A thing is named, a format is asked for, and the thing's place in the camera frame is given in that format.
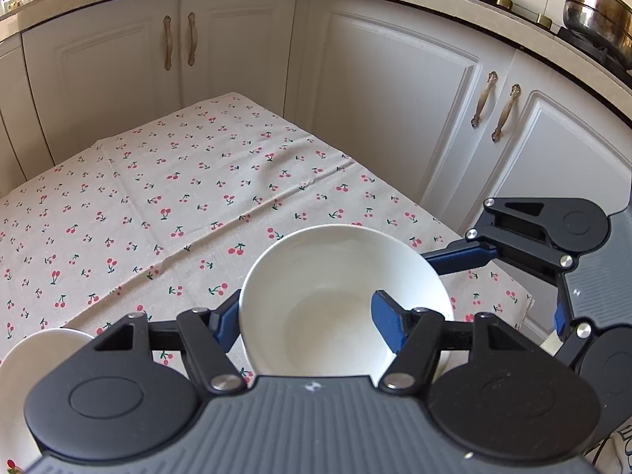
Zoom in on floral bowl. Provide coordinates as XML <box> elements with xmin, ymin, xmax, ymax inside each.
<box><xmin>239</xmin><ymin>225</ymin><xmax>454</xmax><ymax>382</ymax></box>

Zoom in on fruit plate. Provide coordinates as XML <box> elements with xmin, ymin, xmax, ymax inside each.
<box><xmin>0</xmin><ymin>329</ymin><xmax>92</xmax><ymax>473</ymax></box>

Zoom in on white lower cabinets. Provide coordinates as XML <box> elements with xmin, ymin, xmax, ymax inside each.
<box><xmin>0</xmin><ymin>0</ymin><xmax>632</xmax><ymax>357</ymax></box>

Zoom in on steel cooking pot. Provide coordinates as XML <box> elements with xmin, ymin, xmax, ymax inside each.
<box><xmin>562</xmin><ymin>0</ymin><xmax>632</xmax><ymax>71</ymax></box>

